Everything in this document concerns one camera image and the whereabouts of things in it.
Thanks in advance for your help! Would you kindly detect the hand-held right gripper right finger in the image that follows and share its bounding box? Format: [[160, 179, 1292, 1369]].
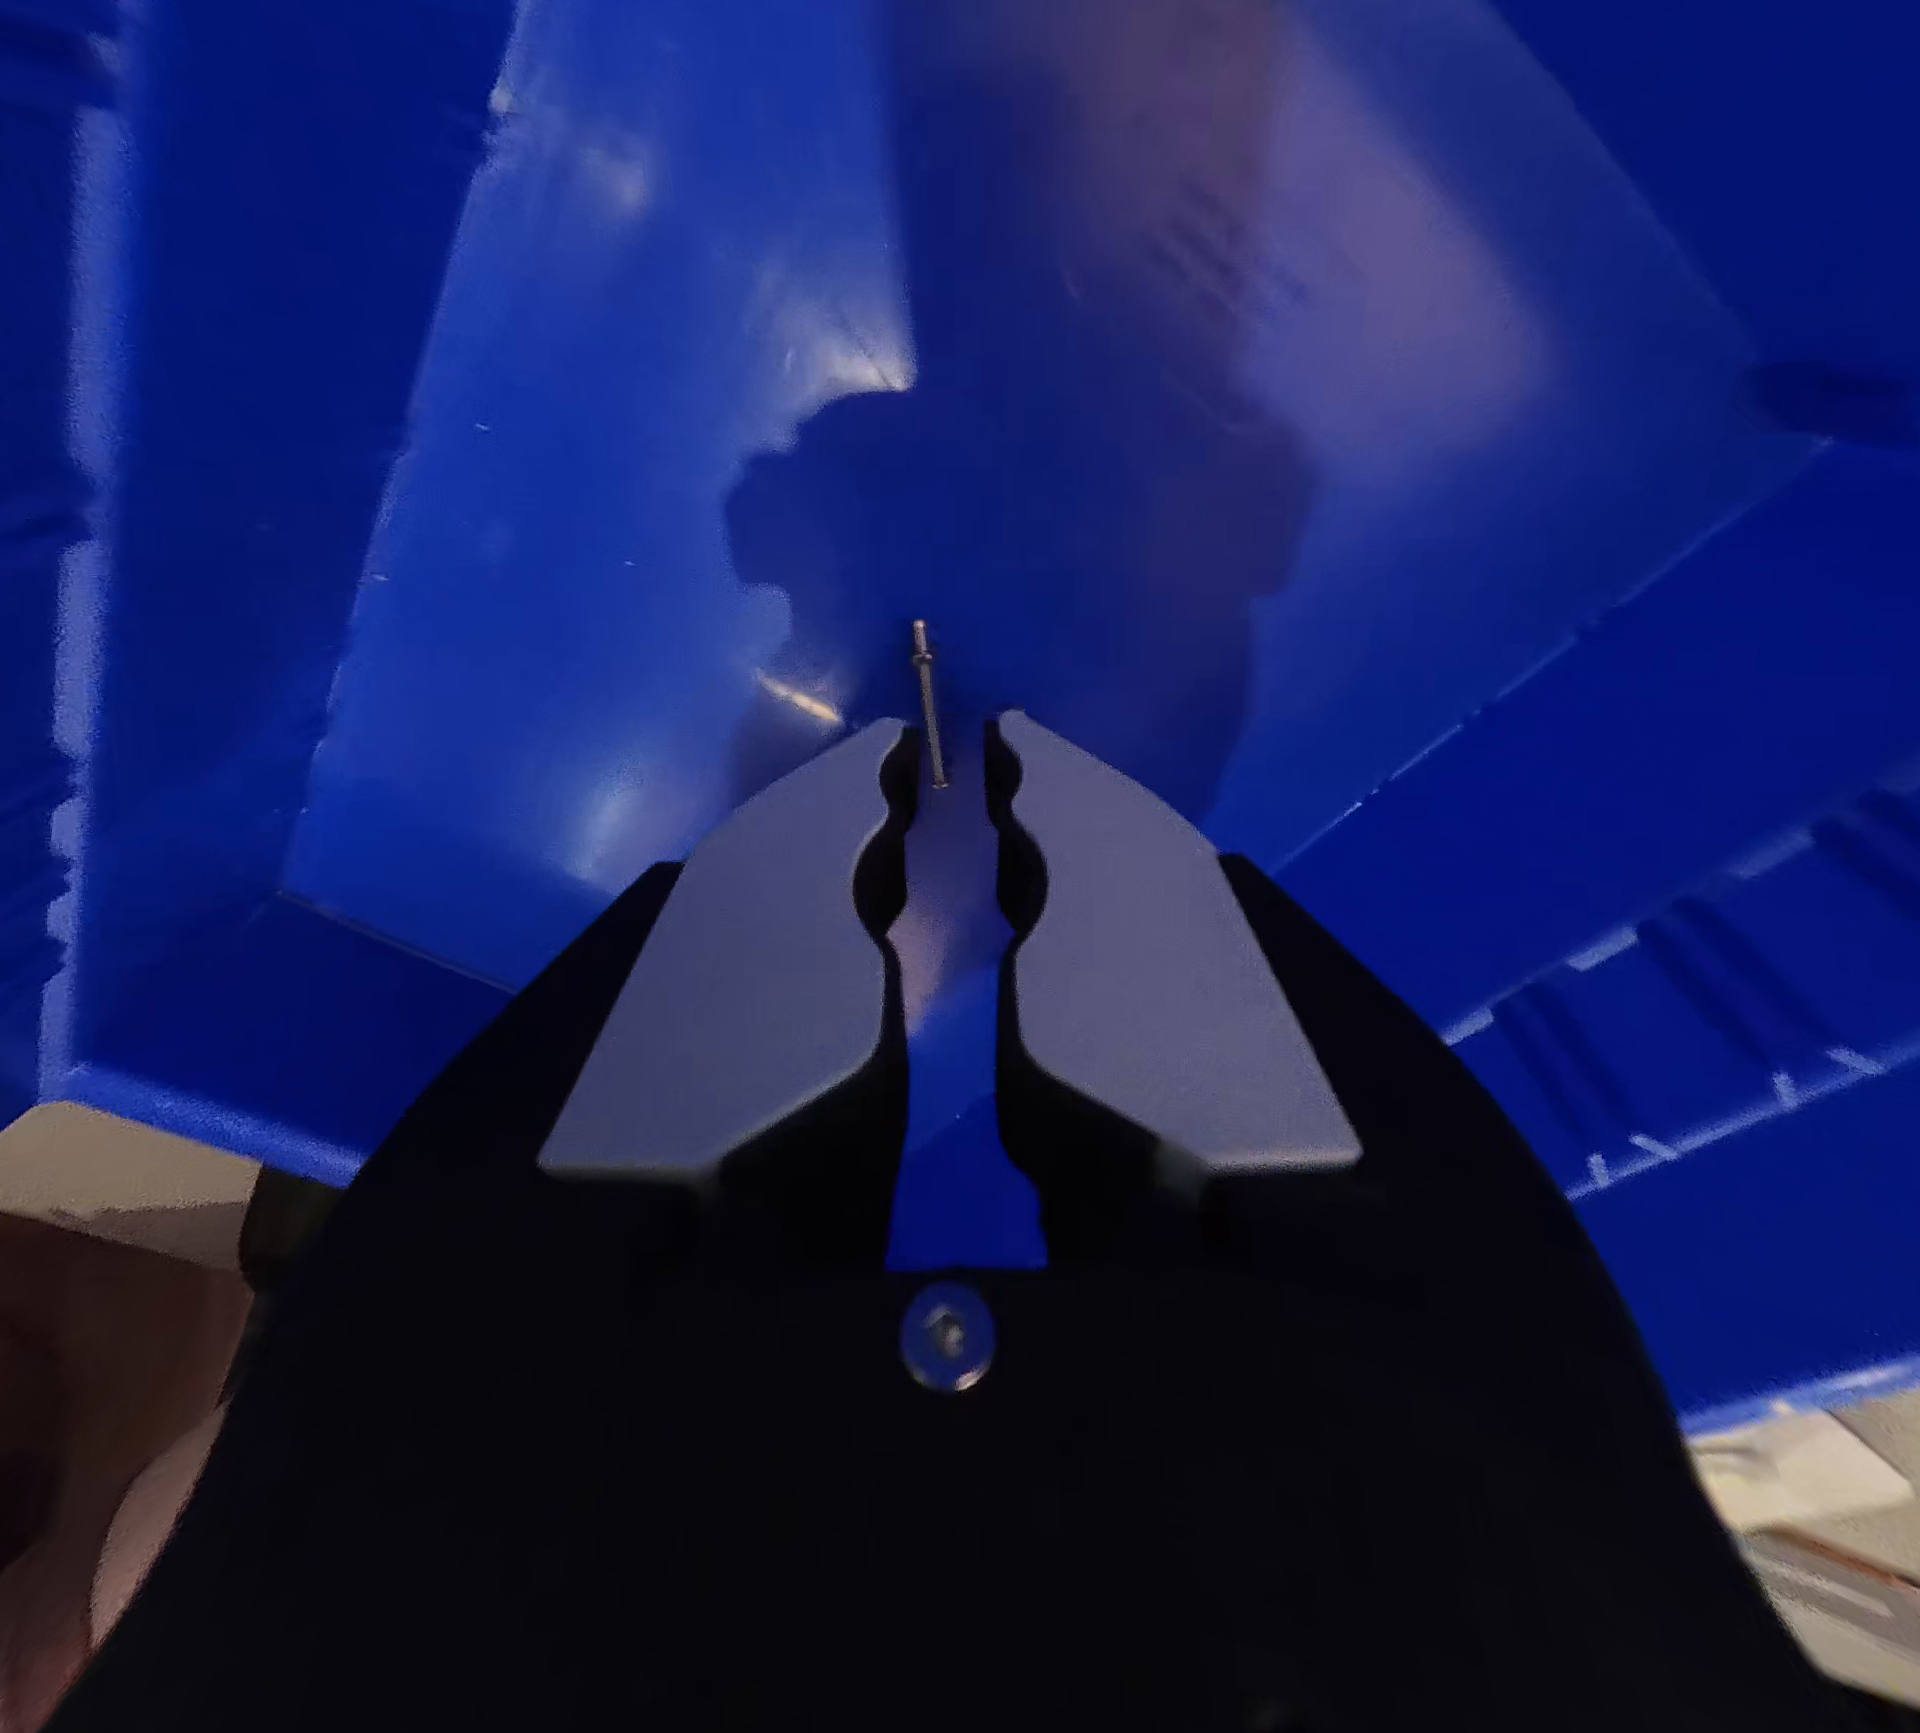
[[982, 708, 1368, 1266]]

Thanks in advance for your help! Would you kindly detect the blue plastic bin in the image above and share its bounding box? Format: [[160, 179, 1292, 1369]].
[[0, 0, 1920, 1435]]

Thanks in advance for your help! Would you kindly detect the silver bolt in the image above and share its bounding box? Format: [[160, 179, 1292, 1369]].
[[909, 617, 955, 792]]

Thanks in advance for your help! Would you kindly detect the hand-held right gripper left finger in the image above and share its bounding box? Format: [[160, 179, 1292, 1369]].
[[536, 717, 921, 1266]]

